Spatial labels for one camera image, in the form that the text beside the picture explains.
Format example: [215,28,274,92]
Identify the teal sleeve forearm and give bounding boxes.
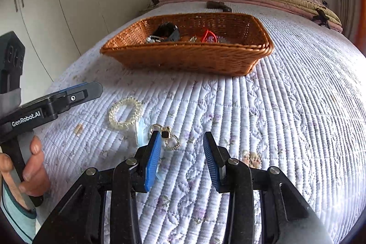
[1,177,37,243]

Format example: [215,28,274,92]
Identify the small beige hair clip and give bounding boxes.
[74,123,83,136]

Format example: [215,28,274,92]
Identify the white quilted bedspread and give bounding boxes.
[37,3,365,243]

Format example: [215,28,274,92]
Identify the person's left hand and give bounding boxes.
[1,136,50,201]

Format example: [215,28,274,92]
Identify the dark brown object on bed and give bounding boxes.
[206,1,232,12]

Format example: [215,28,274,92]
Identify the black item in basket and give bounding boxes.
[152,22,180,42]

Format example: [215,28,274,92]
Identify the wicker basket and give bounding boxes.
[100,12,274,77]

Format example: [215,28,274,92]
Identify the clear spiral hair tie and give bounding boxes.
[108,97,145,131]

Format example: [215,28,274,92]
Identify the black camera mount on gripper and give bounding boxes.
[0,31,25,94]

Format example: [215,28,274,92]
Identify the light blue translucent hair clip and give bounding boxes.
[135,119,149,147]

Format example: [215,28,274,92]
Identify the silver jewelry in basket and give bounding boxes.
[146,35,164,43]

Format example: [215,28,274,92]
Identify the red hair tie in basket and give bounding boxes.
[200,28,218,43]

